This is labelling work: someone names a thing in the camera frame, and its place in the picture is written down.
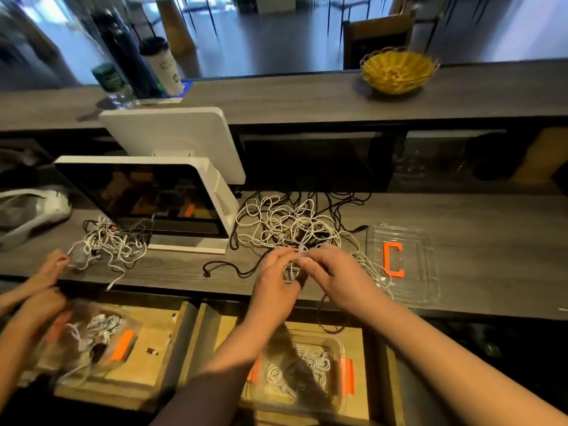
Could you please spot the person's right hand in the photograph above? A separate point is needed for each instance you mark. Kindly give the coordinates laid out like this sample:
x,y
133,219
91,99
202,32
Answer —
x,y
342,281

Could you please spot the person's left hand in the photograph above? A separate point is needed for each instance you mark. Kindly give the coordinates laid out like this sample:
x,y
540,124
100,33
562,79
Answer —
x,y
271,295

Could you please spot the clear container drawer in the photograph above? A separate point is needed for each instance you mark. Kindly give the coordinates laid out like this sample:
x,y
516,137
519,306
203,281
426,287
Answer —
x,y
333,403
67,350

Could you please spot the person's right forearm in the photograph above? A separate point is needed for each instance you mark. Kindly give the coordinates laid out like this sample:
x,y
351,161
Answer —
x,y
470,368

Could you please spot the another person's forearm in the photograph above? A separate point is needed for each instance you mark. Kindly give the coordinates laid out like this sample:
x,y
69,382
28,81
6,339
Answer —
x,y
11,301
16,364

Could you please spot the person's left forearm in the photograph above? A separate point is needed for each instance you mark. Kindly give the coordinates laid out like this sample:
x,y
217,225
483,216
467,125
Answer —
x,y
217,381

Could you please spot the wooden drawer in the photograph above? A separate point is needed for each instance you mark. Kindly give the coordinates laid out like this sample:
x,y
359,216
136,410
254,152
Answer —
x,y
382,386
173,359

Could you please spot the small white connector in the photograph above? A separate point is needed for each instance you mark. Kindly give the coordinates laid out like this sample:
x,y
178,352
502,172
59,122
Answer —
x,y
153,351

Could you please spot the white touchscreen monitor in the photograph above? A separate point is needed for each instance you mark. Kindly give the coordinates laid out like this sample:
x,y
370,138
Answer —
x,y
138,195

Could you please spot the white customer display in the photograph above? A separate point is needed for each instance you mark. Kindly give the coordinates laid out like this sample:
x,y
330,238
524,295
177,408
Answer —
x,y
173,142

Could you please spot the grey wooden bar counter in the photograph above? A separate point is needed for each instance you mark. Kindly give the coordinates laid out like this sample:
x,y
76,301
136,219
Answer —
x,y
293,97

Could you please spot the yellow woven basket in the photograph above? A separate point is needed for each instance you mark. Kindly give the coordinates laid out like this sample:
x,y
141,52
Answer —
x,y
399,72

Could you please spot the blue white notebook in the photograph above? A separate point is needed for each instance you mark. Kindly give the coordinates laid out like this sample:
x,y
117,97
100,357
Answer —
x,y
187,87

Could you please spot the flat cardboard sheet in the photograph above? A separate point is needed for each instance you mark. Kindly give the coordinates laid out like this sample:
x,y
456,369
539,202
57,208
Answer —
x,y
543,155

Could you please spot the white headset device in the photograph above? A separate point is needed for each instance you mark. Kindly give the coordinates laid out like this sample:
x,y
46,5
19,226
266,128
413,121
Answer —
x,y
49,206

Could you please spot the brown wooden chair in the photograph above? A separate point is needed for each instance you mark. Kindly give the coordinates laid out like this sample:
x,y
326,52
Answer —
x,y
377,35

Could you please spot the white paper coffee cup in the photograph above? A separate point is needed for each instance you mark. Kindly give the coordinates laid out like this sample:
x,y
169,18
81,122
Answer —
x,y
162,68

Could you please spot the clear plastic water bottle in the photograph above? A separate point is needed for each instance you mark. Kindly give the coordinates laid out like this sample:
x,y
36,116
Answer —
x,y
114,84

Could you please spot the black thermos bottle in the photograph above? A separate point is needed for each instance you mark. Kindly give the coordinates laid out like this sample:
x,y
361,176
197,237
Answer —
x,y
133,53

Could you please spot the round wooden table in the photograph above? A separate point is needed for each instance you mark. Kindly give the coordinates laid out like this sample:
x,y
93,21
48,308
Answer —
x,y
176,22

